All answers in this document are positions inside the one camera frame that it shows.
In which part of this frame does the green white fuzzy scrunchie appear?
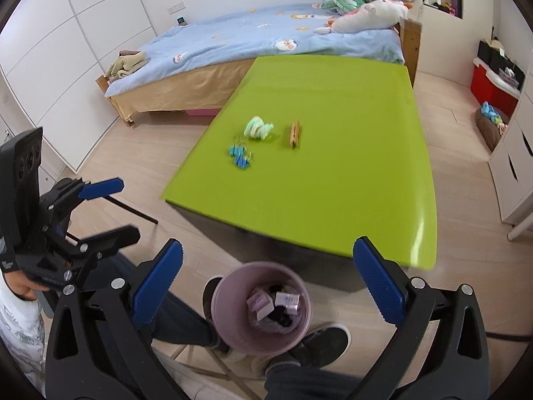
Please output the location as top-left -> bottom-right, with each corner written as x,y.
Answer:
243,117 -> 274,140

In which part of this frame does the wooden clothespin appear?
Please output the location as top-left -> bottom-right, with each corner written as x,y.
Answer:
289,121 -> 301,149

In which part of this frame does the pink plastic trash bin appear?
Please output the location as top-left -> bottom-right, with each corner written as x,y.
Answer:
211,262 -> 313,357

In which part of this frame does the person's left hand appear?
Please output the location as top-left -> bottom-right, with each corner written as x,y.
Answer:
4,271 -> 49,301

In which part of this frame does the black left shoe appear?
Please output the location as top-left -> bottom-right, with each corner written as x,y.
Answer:
202,275 -> 223,321

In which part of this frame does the folded beige blanket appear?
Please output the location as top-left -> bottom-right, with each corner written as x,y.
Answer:
106,52 -> 148,82

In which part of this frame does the light blue binder clip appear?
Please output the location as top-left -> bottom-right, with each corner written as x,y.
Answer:
229,135 -> 246,158

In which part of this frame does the dark blue binder clip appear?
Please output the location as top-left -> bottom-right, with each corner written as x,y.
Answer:
233,152 -> 254,170

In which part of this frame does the wooden bed with blue duvet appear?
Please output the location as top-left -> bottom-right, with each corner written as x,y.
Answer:
96,4 -> 422,126

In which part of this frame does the small purple box in bin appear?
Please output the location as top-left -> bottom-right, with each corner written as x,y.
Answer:
247,289 -> 274,321

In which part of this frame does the white wardrobe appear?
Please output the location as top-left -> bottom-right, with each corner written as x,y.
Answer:
1,0 -> 155,171

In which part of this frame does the white drawer cabinet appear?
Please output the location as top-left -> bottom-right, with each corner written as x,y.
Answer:
489,93 -> 532,225

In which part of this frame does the brown basket with toys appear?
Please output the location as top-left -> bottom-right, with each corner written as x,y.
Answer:
474,101 -> 510,152

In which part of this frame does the red storage box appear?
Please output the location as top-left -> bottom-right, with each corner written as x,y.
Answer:
471,57 -> 520,117

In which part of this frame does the white shelf unit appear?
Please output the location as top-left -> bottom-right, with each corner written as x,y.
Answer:
418,0 -> 462,78

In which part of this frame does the white pink plush toy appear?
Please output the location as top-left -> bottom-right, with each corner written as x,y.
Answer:
313,0 -> 413,35

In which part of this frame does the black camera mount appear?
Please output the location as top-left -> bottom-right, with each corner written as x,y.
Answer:
1,127 -> 42,256

